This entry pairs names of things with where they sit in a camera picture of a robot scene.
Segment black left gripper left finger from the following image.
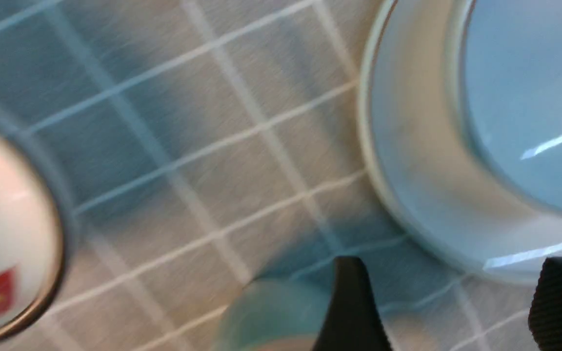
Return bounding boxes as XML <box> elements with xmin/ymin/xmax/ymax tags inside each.
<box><xmin>313</xmin><ymin>256</ymin><xmax>393</xmax><ymax>351</ymax></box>

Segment large light blue plate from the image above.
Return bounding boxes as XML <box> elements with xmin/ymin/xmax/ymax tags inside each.
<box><xmin>358</xmin><ymin>0</ymin><xmax>562</xmax><ymax>284</ymax></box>

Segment light blue ceramic cup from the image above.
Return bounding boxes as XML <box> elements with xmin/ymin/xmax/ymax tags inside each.
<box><xmin>212</xmin><ymin>279</ymin><xmax>331</xmax><ymax>351</ymax></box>

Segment light blue ceramic bowl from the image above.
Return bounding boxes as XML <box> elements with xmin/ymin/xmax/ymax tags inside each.
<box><xmin>448</xmin><ymin>0</ymin><xmax>562</xmax><ymax>215</ymax></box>

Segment black-rimmed white bowl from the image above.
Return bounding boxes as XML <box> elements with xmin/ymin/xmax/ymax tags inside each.
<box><xmin>0</xmin><ymin>135</ymin><xmax>66</xmax><ymax>341</ymax></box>

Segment grey checked tablecloth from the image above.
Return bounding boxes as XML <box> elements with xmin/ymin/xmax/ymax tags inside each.
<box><xmin>0</xmin><ymin>0</ymin><xmax>537</xmax><ymax>351</ymax></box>

